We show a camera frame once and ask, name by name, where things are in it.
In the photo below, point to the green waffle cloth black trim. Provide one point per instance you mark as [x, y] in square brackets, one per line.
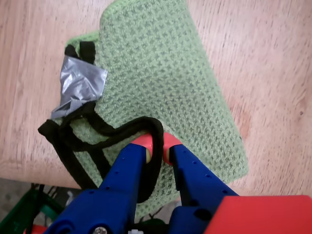
[158, 73]

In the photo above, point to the grey duct tape piece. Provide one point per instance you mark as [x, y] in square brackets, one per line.
[80, 83]

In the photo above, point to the blue gripper finger with pink tip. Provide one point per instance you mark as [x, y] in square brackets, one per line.
[195, 175]
[117, 185]

